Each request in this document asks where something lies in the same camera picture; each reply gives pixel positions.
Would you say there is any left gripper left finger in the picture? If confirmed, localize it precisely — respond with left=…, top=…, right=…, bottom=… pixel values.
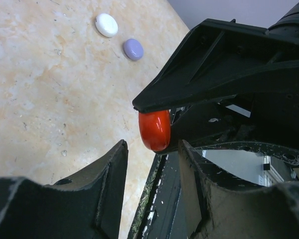
left=0, top=140, right=128, bottom=239

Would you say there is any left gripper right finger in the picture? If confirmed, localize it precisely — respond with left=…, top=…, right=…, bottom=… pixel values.
left=178, top=140, right=299, bottom=239

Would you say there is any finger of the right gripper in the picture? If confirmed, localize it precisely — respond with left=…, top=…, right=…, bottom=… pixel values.
left=133, top=19, right=299, bottom=113
left=156, top=103, right=299, bottom=165

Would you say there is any orange earbud case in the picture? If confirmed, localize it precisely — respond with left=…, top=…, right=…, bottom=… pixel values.
left=139, top=110, right=171, bottom=152

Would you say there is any purple earbud case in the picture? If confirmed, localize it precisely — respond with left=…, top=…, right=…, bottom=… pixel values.
left=123, top=38, right=144, bottom=61

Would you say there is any white earbud charging case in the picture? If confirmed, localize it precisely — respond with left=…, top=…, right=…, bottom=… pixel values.
left=95, top=13, right=119, bottom=38

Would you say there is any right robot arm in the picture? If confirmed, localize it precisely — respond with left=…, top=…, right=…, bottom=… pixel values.
left=132, top=3, right=299, bottom=166

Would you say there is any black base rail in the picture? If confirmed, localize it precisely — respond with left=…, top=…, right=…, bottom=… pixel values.
left=128, top=152, right=187, bottom=239

